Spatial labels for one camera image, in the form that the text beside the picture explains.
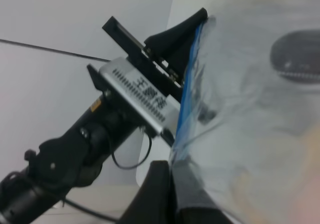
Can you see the purple eggplant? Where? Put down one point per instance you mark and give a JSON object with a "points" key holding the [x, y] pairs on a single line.
{"points": [[295, 56]]}

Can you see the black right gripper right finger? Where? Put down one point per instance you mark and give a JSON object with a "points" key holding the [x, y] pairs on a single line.
{"points": [[193, 205]]}

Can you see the clear zip bag blue seal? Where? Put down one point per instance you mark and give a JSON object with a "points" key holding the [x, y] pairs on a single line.
{"points": [[253, 135]]}

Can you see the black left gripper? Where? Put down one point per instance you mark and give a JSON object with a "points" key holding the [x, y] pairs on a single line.
{"points": [[169, 49]]}

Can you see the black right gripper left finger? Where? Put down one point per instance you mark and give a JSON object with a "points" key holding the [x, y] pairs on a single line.
{"points": [[153, 204]]}

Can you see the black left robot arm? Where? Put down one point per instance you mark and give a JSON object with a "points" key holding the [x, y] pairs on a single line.
{"points": [[134, 95]]}

